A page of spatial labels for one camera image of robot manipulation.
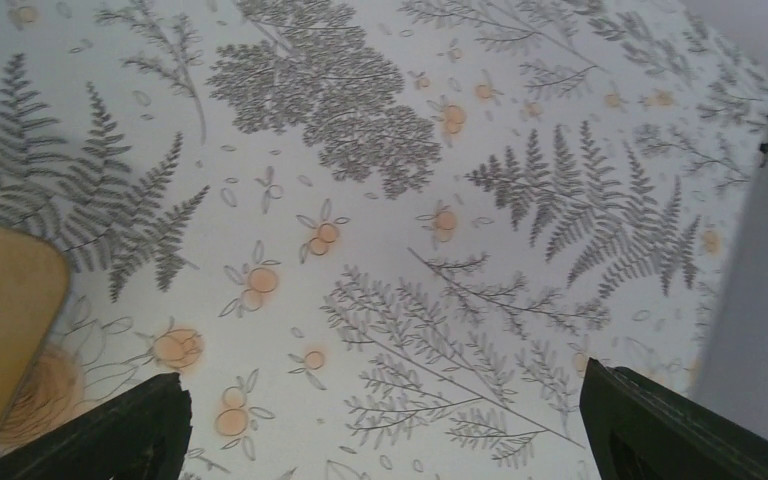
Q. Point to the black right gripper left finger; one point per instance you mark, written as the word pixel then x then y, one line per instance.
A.
pixel 143 433

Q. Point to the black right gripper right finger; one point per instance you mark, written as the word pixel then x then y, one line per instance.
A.
pixel 639 429

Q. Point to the floral patterned table mat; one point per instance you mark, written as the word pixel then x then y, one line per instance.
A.
pixel 375 239

